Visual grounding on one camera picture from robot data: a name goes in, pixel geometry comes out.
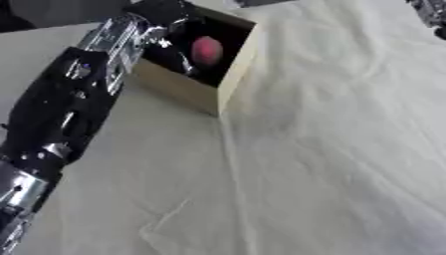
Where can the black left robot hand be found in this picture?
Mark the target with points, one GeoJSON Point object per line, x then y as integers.
{"type": "Point", "coordinates": [174, 15]}

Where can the pink ball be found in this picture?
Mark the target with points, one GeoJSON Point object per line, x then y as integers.
{"type": "Point", "coordinates": [207, 51]}

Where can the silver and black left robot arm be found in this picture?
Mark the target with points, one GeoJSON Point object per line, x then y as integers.
{"type": "Point", "coordinates": [55, 109]}

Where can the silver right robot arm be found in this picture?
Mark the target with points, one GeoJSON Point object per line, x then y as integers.
{"type": "Point", "coordinates": [428, 15]}

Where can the tan cardboard box black inside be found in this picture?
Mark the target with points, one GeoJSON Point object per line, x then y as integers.
{"type": "Point", "coordinates": [180, 91]}

